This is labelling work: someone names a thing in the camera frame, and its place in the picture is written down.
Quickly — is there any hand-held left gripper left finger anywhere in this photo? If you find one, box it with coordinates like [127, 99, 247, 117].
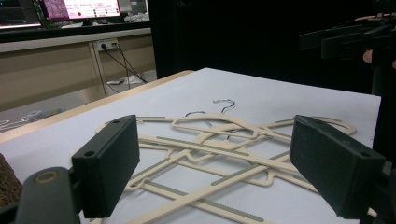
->
[71, 115, 141, 218]

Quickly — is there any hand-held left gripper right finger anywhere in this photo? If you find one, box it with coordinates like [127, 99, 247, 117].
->
[289, 115, 387, 219]

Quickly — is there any grey tape roll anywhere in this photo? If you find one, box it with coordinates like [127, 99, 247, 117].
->
[25, 109, 44, 122]

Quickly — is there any white paper scrap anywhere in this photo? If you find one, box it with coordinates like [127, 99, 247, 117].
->
[106, 74, 145, 87]

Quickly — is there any brown woven cloth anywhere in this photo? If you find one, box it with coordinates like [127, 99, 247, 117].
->
[0, 152, 23, 208]

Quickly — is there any beige office desk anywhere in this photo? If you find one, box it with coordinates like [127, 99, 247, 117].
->
[0, 21, 157, 114]

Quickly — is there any white crumpled cloth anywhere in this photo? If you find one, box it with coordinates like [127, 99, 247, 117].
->
[123, 12, 150, 23]

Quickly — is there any bright computer monitor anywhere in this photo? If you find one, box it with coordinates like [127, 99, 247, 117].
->
[39, 0, 123, 26]

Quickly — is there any dark computer monitor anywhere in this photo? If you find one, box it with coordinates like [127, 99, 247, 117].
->
[0, 0, 42, 30]

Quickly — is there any black power cable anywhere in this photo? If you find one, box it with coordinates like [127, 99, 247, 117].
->
[102, 45, 149, 85]
[112, 43, 133, 91]

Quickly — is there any white wall socket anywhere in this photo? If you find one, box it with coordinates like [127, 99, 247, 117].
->
[96, 37, 120, 52]

